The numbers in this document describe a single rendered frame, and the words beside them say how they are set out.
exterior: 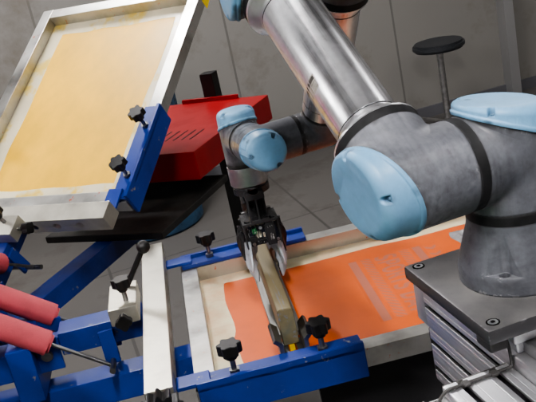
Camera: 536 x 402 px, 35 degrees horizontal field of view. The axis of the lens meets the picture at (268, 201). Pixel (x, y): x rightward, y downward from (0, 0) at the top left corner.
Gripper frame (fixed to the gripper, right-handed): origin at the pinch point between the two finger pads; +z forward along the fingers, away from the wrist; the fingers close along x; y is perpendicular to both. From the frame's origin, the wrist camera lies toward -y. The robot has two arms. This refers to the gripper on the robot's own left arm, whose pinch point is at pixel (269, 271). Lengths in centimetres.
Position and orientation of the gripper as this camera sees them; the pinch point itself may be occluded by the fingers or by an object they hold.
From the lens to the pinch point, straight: 176.9
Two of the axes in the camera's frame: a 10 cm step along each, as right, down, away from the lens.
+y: 1.4, 3.1, -9.4
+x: 9.7, -2.3, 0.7
